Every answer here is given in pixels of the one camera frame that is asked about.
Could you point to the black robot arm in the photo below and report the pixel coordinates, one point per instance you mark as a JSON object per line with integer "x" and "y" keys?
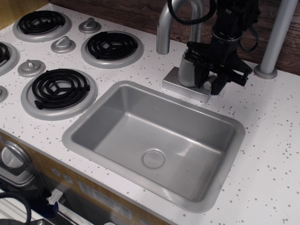
{"x": 234, "y": 16}

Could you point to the grey vertical support pole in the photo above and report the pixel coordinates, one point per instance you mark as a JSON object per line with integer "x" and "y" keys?
{"x": 266, "y": 70}

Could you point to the front right stove burner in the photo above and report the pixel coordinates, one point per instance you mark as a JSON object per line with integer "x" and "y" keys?
{"x": 59, "y": 94}

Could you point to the grey toy sink basin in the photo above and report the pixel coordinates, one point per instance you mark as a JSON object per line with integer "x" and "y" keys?
{"x": 179, "y": 151}

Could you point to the back left stove burner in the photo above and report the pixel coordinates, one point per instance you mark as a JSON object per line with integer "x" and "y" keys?
{"x": 41, "y": 26}

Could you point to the grey stove knob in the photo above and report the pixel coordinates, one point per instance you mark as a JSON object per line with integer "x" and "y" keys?
{"x": 63, "y": 45}
{"x": 89, "y": 26}
{"x": 31, "y": 68}

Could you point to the left edge stove burner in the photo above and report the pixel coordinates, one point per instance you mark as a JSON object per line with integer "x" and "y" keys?
{"x": 9, "y": 57}

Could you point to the back right stove burner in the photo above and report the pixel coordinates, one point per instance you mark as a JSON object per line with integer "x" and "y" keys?
{"x": 111, "y": 49}

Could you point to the grey stove knob front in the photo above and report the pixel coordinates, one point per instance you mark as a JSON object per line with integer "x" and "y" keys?
{"x": 31, "y": 68}

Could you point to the blue clamp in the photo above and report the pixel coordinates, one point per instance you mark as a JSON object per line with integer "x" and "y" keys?
{"x": 52, "y": 210}

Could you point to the grey toy faucet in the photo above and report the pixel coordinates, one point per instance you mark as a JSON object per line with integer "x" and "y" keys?
{"x": 181, "y": 79}

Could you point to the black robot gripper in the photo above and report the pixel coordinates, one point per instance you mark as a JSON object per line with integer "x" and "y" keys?
{"x": 220, "y": 57}

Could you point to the grey stove knob back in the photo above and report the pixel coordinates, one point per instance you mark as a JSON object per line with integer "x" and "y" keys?
{"x": 89, "y": 26}

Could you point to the grey stove knob middle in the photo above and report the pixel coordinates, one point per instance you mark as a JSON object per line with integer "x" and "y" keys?
{"x": 63, "y": 45}

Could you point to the grey faucet lever handle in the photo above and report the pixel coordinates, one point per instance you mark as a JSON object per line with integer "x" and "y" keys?
{"x": 209, "y": 81}

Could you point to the grey round oven dial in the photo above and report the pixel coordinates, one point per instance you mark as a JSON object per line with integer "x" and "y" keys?
{"x": 13, "y": 158}

